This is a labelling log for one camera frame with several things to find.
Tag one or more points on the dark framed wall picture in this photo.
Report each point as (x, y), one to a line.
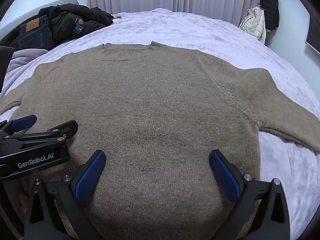
(313, 36)

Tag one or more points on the black flat object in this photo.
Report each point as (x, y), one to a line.
(5, 65)

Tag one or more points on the dark blue jeans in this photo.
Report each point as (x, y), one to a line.
(32, 37)

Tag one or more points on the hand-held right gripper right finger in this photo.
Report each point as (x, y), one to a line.
(225, 177)

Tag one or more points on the black hanging puffer jacket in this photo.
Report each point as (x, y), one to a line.
(270, 5)

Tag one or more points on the tan knit sweater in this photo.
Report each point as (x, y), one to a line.
(160, 105)

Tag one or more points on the grey fleece blanket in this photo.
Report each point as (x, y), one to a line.
(25, 57)

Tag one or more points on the cream puffer jacket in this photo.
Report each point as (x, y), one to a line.
(255, 25)

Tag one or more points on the black jacket with label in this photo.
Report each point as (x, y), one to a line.
(65, 22)

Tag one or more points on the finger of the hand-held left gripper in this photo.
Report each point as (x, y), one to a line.
(25, 121)
(63, 128)

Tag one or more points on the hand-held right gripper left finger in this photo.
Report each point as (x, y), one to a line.
(90, 176)

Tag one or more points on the lilac plush bed blanket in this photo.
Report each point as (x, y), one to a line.
(187, 27)

